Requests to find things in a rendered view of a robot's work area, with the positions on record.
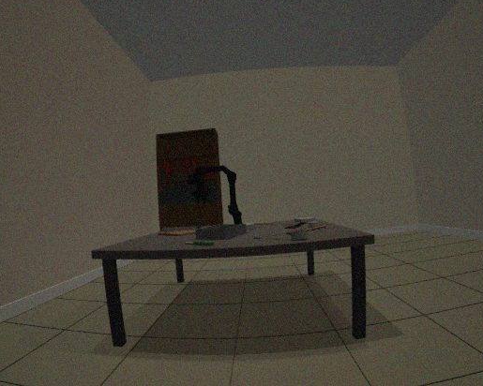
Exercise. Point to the grey long-handled spoon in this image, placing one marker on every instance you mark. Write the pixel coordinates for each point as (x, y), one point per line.
(299, 234)

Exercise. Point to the wooden board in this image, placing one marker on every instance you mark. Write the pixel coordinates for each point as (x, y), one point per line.
(178, 233)

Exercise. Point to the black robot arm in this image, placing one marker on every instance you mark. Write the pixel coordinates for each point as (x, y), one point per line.
(198, 178)

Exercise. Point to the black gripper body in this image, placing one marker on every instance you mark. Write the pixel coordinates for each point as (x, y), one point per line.
(200, 190)

